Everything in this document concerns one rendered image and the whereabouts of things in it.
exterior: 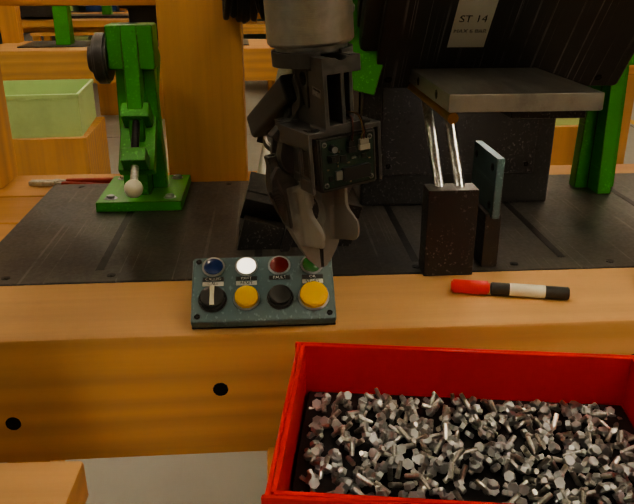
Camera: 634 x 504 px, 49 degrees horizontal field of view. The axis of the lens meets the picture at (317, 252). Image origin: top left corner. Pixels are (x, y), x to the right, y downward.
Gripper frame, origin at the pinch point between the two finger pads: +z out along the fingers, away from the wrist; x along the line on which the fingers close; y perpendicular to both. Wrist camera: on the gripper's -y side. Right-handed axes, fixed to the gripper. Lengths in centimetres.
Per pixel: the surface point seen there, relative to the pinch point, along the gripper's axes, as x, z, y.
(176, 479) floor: -1, 97, -93
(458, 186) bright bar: 21.6, -1.0, -4.9
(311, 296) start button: -0.8, 4.9, -0.4
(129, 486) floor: -12, 96, -96
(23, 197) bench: -22, 8, -69
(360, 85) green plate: 16.7, -11.9, -18.2
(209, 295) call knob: -10.1, 3.9, -5.0
